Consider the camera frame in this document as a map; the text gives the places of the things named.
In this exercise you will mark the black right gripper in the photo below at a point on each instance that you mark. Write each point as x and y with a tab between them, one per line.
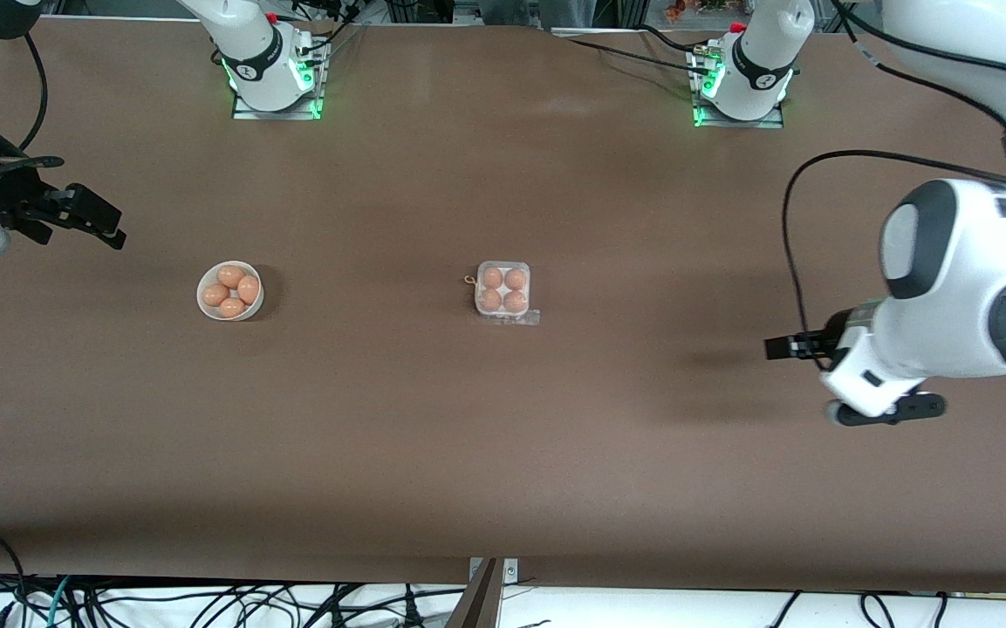
7	194

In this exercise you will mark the clear plastic egg box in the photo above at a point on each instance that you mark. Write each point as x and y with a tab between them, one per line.
502	290

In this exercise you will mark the white round bowl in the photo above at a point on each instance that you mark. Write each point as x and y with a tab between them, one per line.
254	310

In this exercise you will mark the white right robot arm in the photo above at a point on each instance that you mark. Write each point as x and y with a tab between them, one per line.
249	44

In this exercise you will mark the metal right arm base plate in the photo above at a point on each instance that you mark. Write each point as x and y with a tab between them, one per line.
276	114

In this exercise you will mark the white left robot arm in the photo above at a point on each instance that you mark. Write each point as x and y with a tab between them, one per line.
956	296

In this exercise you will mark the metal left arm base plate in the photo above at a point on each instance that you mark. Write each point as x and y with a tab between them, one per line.
738	123

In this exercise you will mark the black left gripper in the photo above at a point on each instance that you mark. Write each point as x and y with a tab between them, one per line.
836	338

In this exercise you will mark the brown egg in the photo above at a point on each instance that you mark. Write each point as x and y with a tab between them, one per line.
515	278
230	276
492	277
515	302
215	295
490	299
232	307
249	289

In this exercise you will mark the small metal bracket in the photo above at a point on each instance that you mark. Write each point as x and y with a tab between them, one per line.
511	571

